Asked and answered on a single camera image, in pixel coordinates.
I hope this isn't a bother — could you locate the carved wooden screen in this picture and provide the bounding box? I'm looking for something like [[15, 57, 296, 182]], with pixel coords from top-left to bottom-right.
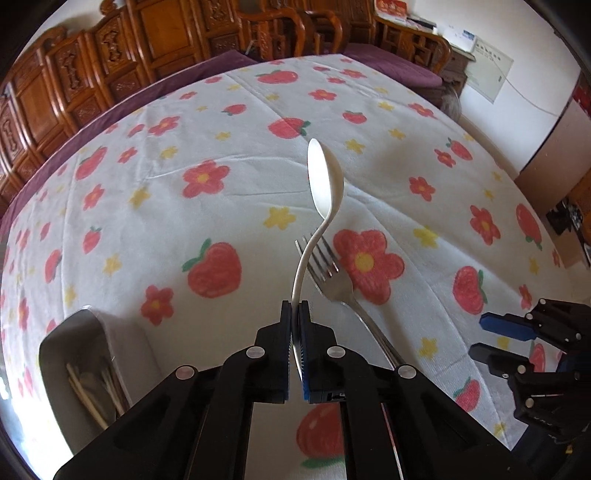
[[0, 0, 241, 217]]

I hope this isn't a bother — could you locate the white wall chart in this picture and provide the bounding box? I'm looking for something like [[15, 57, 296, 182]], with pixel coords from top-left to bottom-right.
[[466, 41, 515, 105]]

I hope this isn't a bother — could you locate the red box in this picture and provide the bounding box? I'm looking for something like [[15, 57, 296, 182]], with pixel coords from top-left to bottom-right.
[[374, 0, 410, 25]]

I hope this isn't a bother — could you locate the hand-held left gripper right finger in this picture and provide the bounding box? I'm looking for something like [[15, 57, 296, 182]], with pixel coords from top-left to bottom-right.
[[298, 300, 522, 480]]

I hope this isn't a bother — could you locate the white device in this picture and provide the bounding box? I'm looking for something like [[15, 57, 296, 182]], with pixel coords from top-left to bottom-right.
[[436, 23, 477, 52]]

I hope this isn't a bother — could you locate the white cable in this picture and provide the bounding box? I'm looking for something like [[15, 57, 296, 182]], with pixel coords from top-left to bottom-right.
[[505, 76, 562, 117]]

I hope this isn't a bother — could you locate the wooden armchair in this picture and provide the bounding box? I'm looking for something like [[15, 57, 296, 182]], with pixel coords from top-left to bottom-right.
[[374, 18, 454, 77]]

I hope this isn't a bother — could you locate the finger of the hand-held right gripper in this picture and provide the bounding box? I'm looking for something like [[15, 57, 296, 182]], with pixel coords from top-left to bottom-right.
[[468, 342, 563, 385], [479, 299, 583, 345]]

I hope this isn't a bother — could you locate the white ladle spoon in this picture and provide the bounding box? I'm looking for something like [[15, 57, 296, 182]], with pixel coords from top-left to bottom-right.
[[292, 137, 345, 370]]

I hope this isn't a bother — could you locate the flower print tablecloth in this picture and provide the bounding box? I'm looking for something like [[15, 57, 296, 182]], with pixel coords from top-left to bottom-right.
[[0, 54, 566, 480]]

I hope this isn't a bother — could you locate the wooden chair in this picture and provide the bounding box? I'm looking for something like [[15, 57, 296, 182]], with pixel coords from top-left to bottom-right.
[[300, 9, 345, 56], [235, 4, 306, 62]]

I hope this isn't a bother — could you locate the grey utensil container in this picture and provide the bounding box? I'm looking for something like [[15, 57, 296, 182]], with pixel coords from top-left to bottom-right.
[[39, 307, 162, 457]]

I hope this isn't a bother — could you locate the metal fork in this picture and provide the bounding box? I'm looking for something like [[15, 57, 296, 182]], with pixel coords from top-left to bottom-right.
[[294, 234, 407, 370]]

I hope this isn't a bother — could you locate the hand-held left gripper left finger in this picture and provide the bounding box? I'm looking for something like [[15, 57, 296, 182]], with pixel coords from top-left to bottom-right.
[[53, 299, 293, 480]]

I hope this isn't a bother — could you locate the brown cabinet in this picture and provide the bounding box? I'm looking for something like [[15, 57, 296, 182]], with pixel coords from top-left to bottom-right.
[[515, 99, 591, 269]]

